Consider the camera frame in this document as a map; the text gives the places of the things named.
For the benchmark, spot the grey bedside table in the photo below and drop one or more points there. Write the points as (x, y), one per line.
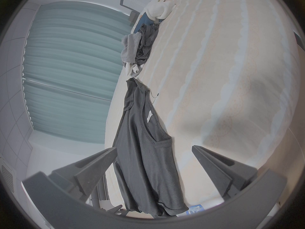
(133, 17)

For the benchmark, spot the black T-shirt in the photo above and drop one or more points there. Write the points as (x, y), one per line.
(147, 163)

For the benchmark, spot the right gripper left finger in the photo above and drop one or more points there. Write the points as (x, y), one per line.
(95, 168)

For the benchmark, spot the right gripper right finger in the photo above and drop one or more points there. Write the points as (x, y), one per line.
(219, 170)

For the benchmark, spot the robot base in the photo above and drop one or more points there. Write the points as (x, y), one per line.
(107, 203)

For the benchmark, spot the blue-green curtain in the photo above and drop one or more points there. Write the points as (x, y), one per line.
(71, 113)
(76, 44)

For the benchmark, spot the bed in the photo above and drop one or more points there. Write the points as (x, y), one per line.
(226, 80)

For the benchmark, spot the pile of clothes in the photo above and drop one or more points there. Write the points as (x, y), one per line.
(143, 42)

